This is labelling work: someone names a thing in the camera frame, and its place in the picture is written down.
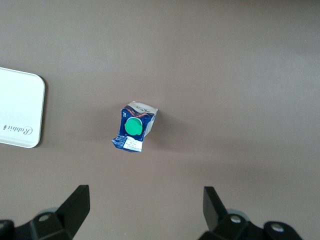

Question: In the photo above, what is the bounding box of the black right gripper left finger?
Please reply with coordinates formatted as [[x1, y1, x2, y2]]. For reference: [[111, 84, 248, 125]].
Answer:
[[0, 184, 91, 240]]

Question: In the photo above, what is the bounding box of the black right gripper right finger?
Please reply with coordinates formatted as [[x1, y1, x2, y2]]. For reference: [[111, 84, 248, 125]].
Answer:
[[197, 186, 305, 240]]

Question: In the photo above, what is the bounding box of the blue white milk carton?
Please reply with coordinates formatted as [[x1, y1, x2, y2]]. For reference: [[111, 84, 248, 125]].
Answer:
[[111, 100, 159, 153]]

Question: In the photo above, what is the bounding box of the cream rabbit print tray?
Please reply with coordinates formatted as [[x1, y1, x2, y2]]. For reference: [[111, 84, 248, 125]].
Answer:
[[0, 66, 46, 149]]

